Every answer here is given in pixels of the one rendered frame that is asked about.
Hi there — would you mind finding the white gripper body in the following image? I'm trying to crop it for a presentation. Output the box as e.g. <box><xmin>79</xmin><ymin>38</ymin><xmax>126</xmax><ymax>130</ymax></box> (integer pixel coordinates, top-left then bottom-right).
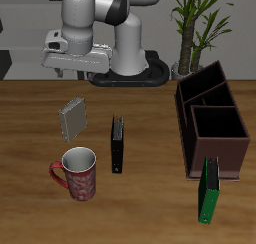
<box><xmin>40</xmin><ymin>42</ymin><xmax>114</xmax><ymax>75</ymax></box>

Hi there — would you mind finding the pale yellow book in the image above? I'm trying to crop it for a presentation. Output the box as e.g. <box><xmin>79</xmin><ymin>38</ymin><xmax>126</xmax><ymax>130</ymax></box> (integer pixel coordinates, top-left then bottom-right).
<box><xmin>57</xmin><ymin>96</ymin><xmax>89</xmax><ymax>143</ymax></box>

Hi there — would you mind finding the black book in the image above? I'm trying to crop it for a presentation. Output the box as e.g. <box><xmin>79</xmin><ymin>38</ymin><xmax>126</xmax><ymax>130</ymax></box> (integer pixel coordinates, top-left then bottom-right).
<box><xmin>110</xmin><ymin>114</ymin><xmax>125</xmax><ymax>175</ymax></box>

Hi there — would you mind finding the dark brown desk caddy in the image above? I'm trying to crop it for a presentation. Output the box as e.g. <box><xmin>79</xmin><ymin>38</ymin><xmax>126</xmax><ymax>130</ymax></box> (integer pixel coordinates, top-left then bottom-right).
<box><xmin>174</xmin><ymin>59</ymin><xmax>252</xmax><ymax>183</ymax></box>

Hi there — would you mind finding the green book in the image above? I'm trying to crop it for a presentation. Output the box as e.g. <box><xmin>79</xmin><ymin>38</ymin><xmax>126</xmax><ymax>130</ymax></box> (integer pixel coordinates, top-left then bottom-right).
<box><xmin>197</xmin><ymin>155</ymin><xmax>221</xmax><ymax>226</ymax></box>

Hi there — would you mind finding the dark background block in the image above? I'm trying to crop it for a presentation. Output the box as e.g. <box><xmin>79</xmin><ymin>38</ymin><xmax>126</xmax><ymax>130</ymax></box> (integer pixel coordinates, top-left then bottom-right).
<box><xmin>0</xmin><ymin>49</ymin><xmax>13</xmax><ymax>81</ymax></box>

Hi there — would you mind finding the red patterned mug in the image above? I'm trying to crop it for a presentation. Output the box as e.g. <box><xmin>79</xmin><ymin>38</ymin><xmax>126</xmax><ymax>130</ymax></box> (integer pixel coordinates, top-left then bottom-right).
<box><xmin>49</xmin><ymin>146</ymin><xmax>98</xmax><ymax>203</ymax></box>

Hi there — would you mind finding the green pot plant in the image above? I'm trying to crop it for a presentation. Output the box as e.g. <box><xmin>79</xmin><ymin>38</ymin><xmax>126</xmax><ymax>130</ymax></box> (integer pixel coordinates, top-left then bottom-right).
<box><xmin>169</xmin><ymin>0</ymin><xmax>238</xmax><ymax>81</ymax></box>

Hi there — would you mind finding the flat black base plate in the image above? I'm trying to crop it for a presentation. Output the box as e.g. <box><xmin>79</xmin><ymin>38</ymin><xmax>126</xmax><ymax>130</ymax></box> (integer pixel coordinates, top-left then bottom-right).
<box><xmin>87</xmin><ymin>49</ymin><xmax>171</xmax><ymax>88</ymax></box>

